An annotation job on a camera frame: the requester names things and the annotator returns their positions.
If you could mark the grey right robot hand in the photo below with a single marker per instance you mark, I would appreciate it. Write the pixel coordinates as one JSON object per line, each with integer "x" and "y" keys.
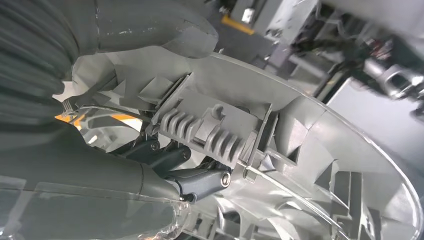
{"x": 66, "y": 165}

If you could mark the steel workbench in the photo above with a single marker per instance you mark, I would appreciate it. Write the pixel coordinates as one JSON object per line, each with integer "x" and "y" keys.
{"x": 374, "y": 126}

